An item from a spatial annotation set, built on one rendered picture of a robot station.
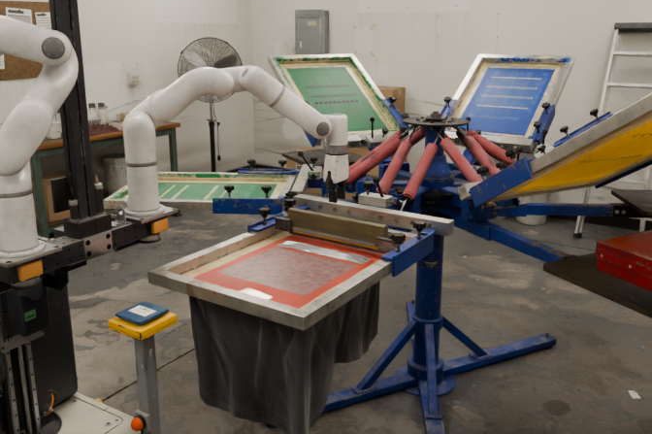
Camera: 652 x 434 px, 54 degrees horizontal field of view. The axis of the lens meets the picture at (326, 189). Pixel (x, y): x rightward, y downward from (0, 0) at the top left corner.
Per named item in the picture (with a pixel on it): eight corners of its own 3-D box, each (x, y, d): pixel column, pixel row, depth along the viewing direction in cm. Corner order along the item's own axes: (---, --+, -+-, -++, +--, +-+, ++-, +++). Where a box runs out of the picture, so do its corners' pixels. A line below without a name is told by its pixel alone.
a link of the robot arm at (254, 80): (203, 87, 198) (197, 83, 212) (256, 126, 206) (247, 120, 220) (233, 45, 198) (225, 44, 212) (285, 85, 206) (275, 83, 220)
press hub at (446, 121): (445, 411, 294) (460, 119, 261) (372, 385, 315) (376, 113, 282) (475, 374, 326) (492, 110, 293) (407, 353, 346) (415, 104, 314)
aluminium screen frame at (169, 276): (304, 331, 164) (304, 317, 163) (147, 283, 195) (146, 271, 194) (431, 247, 228) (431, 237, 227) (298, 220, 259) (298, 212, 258)
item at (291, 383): (303, 450, 185) (302, 314, 175) (191, 402, 209) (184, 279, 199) (309, 445, 188) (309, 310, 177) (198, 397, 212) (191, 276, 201)
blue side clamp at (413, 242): (394, 277, 203) (395, 256, 201) (380, 274, 206) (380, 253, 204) (433, 250, 227) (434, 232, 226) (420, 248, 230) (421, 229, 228)
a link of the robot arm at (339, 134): (308, 116, 211) (300, 113, 220) (308, 148, 214) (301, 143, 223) (350, 114, 216) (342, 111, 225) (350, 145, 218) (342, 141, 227)
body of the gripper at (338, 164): (336, 146, 227) (336, 177, 230) (319, 150, 219) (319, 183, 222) (353, 148, 223) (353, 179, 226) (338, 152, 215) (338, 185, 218)
